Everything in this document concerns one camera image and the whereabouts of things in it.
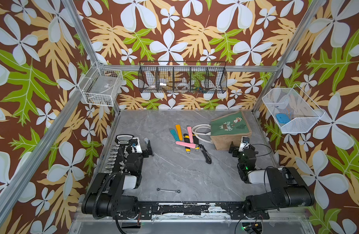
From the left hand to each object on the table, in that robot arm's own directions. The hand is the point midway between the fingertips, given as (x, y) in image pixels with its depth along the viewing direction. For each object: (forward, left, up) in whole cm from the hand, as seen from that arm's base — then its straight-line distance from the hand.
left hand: (141, 140), depth 87 cm
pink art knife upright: (+13, -31, -11) cm, 36 cm away
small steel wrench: (-26, -23, -12) cm, 37 cm away
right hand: (+1, -62, -4) cm, 62 cm away
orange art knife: (+18, -23, -12) cm, 31 cm away
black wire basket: (+39, -24, +19) cm, 49 cm away
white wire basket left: (+25, +24, +21) cm, 41 cm away
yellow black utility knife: (+8, -28, -12) cm, 32 cm away
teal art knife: (+13, -20, -11) cm, 26 cm away
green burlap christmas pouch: (+10, -53, -3) cm, 54 cm away
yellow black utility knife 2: (+7, -35, -12) cm, 38 cm away
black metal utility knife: (-3, -41, -12) cm, 43 cm away
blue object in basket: (+6, -81, +14) cm, 83 cm away
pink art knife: (+4, -28, -11) cm, 30 cm away
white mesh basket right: (+10, -89, +15) cm, 91 cm away
